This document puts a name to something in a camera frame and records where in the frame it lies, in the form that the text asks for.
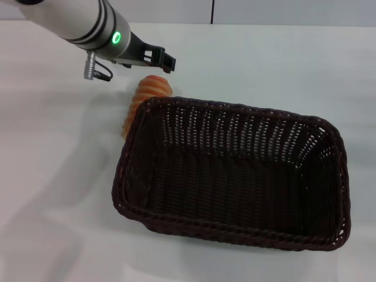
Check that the dark brown wicker basket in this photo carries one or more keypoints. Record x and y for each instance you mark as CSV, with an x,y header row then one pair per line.
x,y
235,176

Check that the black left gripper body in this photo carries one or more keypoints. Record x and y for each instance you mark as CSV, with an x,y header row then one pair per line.
x,y
132,53

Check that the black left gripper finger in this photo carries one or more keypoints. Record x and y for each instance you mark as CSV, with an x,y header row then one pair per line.
x,y
155,55
169,63

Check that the orange striped bread roll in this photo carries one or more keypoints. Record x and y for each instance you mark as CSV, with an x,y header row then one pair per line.
x,y
152,86

